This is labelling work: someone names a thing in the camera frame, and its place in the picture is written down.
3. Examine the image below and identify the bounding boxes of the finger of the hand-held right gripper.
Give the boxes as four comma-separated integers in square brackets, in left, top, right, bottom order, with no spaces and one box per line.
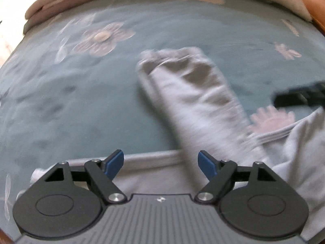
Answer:
[275,81,325,107]

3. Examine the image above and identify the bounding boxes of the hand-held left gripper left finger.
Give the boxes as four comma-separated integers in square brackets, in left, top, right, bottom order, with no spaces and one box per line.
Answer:
[44,149,127,204]

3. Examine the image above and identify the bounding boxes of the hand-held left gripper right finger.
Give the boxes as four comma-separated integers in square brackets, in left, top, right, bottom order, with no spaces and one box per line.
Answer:
[194,150,280,204]

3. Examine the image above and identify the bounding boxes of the grey sweatpants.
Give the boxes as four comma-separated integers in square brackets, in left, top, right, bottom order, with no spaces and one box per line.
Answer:
[30,46,325,244]

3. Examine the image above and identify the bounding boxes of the teal floral bed sheet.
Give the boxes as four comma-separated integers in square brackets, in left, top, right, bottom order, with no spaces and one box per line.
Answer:
[0,0,325,234]

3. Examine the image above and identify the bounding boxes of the wooden headboard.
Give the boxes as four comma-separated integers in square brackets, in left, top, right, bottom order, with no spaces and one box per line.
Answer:
[297,0,325,36]

